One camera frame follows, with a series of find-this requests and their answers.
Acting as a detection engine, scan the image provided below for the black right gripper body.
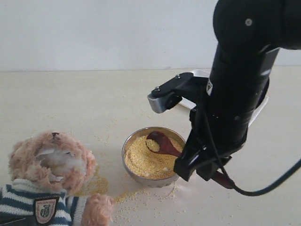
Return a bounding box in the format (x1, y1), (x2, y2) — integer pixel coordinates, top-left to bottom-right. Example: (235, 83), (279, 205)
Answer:
(174, 107), (247, 181)

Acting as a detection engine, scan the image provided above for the dark red wooden spoon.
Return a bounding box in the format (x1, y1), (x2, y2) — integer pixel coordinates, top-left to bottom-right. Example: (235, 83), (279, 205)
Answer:
(146, 131), (233, 189)

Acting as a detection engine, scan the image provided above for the brown teddy bear striped sweater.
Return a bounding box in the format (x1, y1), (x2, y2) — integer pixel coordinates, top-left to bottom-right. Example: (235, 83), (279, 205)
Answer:
(0, 131), (115, 226)

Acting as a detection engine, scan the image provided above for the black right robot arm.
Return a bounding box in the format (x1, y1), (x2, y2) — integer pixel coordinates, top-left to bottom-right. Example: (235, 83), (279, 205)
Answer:
(174, 0), (301, 180)

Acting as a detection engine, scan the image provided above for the white rectangular plastic tray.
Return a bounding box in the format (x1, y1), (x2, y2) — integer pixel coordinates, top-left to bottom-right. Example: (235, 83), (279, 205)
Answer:
(178, 69), (269, 127)

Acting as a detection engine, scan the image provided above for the steel bowl of millet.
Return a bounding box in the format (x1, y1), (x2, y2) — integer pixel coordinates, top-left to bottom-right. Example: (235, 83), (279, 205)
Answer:
(121, 127), (185, 188)

